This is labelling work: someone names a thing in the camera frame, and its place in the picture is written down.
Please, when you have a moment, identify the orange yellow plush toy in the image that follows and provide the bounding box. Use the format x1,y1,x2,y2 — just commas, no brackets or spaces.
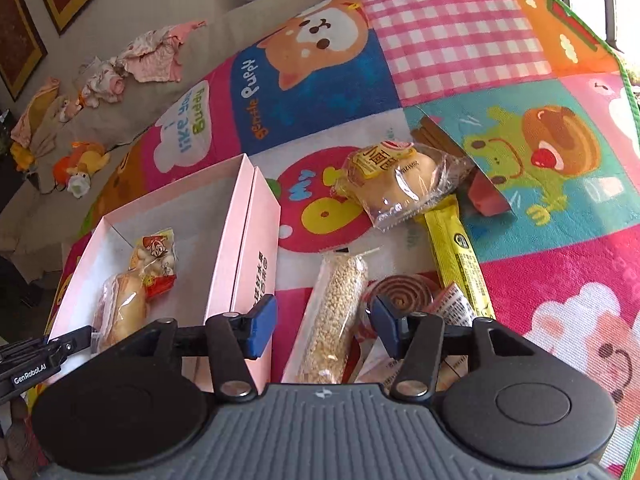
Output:
52,140,111,181

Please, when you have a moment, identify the pink box lid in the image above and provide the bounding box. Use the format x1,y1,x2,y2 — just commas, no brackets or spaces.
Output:
202,165,282,396

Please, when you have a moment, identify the pink garment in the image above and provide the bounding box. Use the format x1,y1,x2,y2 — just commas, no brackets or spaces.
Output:
117,20,207,84

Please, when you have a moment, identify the small plush toy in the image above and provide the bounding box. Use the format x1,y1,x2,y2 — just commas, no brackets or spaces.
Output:
56,95,84,122

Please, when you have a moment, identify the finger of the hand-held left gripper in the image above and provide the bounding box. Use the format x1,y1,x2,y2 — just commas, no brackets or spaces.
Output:
42,326,97,361

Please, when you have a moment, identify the yellow snack bar packet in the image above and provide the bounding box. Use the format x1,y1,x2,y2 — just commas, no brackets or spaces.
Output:
424,195,497,321

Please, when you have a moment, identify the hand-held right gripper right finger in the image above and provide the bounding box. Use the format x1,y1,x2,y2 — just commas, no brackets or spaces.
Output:
369,294,538,402

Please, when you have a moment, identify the spiral candy packet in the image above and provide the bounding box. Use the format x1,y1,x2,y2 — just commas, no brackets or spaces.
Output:
357,272,478,342

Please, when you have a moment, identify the wafer stick packet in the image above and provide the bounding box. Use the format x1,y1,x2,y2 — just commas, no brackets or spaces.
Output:
407,115,518,218

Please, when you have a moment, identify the red white snack packet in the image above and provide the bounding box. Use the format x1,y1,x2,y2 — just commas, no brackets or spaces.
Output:
129,229,179,302

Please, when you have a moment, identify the white floral garment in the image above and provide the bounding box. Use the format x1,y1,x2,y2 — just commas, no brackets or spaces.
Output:
79,57,127,107

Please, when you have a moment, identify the pink cardboard box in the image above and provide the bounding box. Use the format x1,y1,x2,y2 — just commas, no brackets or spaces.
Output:
47,154,258,386

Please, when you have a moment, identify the puffed grain bar packet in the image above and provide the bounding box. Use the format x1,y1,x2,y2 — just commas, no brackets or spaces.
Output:
282,251,371,386

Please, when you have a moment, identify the round bun packet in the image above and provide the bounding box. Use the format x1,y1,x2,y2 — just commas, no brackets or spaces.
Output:
331,139,476,232

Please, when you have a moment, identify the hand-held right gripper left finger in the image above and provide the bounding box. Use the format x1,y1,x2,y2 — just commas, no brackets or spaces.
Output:
92,294,279,403

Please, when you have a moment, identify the small bread packet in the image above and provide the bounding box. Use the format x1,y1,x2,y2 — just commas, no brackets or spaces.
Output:
91,270,149,354

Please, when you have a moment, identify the printed cartoon play mat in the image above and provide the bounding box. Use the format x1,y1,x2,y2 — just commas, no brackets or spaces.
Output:
50,0,640,480

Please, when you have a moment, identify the pale pink cloth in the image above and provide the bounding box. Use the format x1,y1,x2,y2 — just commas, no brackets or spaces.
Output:
11,77,62,142

